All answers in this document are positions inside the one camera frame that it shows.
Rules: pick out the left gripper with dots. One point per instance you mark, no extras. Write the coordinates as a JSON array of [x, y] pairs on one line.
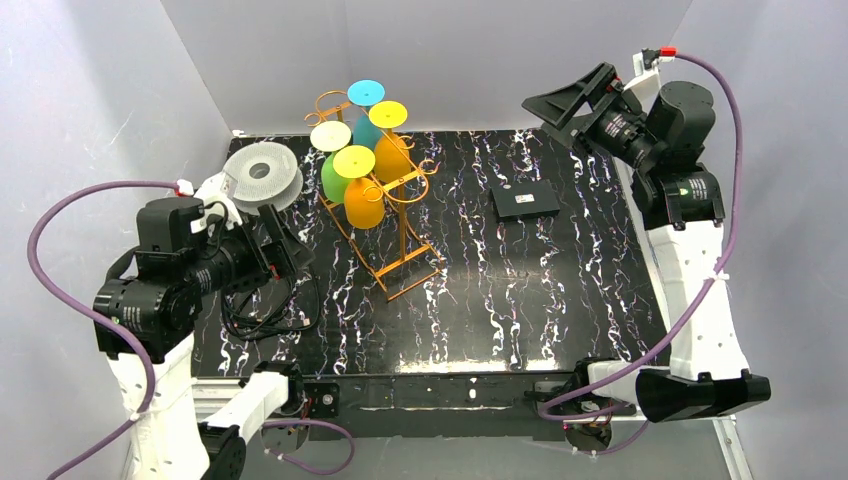
[[270, 245]]

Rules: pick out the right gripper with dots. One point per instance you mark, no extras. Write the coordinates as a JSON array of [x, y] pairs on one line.
[[592, 117]]

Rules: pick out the orange wine glass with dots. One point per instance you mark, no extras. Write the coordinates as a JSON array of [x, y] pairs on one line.
[[391, 155], [363, 199]]

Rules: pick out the blue wine glass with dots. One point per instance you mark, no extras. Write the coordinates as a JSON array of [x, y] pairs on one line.
[[366, 93]]

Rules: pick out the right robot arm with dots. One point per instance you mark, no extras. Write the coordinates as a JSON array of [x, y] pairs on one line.
[[698, 369]]

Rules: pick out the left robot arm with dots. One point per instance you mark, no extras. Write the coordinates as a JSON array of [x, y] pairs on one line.
[[177, 267]]

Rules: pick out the green wine glass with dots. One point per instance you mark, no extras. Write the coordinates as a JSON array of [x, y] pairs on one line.
[[330, 137]]

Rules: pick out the white filament spool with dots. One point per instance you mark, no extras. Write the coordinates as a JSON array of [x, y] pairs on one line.
[[265, 173]]

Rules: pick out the black flat box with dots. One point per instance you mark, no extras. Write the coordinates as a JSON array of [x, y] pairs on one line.
[[525, 200]]

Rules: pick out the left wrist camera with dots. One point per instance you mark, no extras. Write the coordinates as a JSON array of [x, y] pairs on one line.
[[216, 194]]

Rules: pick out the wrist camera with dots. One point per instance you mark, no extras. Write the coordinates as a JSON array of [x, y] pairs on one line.
[[646, 83], [216, 194]]

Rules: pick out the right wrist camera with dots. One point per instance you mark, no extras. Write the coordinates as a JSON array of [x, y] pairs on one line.
[[646, 83]]

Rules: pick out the gold wire wine glass rack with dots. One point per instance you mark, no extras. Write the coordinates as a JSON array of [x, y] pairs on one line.
[[398, 197]]

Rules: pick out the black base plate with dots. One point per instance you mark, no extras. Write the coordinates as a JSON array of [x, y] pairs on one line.
[[432, 405]]

